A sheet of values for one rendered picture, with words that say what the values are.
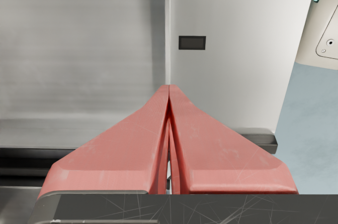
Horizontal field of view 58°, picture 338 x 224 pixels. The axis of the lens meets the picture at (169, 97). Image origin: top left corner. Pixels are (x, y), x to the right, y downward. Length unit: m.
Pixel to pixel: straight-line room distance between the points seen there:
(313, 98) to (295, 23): 1.26
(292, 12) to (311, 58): 0.78
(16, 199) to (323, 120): 1.44
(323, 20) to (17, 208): 0.94
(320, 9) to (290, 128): 0.78
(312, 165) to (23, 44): 1.74
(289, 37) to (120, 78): 0.19
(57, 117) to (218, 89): 0.21
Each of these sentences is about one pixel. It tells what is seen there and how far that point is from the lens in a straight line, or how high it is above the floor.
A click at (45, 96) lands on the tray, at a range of 0.41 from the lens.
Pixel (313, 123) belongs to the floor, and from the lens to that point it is 1.71.
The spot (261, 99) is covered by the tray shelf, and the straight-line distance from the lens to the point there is 0.39.
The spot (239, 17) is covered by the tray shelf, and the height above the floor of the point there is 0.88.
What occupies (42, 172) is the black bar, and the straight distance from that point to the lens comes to 0.49.
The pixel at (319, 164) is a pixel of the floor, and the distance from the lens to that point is 1.94.
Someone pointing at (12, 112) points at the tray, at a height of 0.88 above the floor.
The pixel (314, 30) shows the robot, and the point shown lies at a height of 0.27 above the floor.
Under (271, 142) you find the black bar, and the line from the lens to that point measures 0.42.
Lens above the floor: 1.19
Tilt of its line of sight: 54 degrees down
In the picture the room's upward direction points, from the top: 177 degrees counter-clockwise
